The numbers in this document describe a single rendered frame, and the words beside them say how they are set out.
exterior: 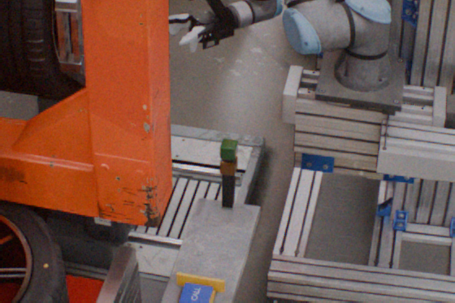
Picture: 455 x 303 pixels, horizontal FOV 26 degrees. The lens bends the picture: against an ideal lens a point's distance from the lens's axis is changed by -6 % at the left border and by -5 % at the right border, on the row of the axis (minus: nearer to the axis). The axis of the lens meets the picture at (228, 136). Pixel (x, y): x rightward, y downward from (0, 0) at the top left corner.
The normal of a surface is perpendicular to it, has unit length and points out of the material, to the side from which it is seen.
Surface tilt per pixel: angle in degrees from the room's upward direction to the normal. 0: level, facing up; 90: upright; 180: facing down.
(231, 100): 0
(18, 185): 90
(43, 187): 90
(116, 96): 90
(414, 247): 0
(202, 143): 0
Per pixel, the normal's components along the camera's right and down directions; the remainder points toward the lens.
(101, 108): -0.21, 0.60
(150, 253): 0.01, -0.79
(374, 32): 0.30, 0.59
